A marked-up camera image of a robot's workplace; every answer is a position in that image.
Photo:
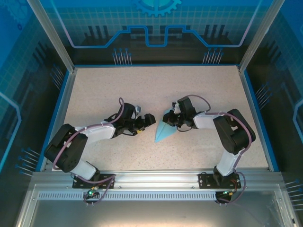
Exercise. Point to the light blue cloth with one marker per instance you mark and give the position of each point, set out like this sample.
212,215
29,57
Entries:
163,132

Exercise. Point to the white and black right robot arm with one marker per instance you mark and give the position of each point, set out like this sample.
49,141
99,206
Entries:
203,120

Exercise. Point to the grey sheet metal plate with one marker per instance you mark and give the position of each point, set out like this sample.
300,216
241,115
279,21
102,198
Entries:
151,214

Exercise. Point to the blue printed gear panel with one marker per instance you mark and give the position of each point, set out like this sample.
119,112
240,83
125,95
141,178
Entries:
151,14

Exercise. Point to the blue printed side panel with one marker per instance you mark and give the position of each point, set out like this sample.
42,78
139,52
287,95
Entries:
19,71
284,71

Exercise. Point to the aluminium cross rail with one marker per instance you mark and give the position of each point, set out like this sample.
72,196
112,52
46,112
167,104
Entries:
154,178

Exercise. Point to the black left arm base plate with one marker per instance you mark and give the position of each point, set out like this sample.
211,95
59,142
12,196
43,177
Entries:
106,180

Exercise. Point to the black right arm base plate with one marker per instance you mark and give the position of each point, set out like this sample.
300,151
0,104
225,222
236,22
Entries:
204,180

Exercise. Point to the aluminium frame post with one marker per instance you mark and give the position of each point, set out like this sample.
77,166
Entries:
53,35
260,35

